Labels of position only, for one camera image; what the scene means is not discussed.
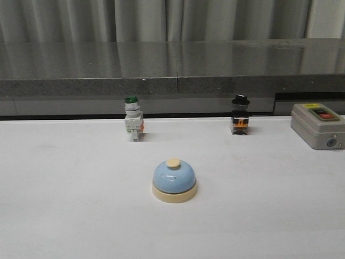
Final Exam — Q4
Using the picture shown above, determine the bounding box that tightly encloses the grey stone counter ledge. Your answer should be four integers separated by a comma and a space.
1, 38, 344, 117

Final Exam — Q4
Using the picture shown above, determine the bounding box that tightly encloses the black selector switch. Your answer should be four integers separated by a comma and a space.
230, 94, 250, 135

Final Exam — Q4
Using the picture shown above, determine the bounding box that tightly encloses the blue call bell cream base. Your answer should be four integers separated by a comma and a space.
152, 158, 198, 203

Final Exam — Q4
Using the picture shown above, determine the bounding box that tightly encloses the grey push button box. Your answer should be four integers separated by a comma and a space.
291, 103, 344, 150

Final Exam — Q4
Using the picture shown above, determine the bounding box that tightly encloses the white pleated curtain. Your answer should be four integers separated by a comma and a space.
1, 1, 344, 43

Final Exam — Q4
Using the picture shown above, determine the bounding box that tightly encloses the green pilot light switch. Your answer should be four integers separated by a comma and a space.
125, 96, 144, 141

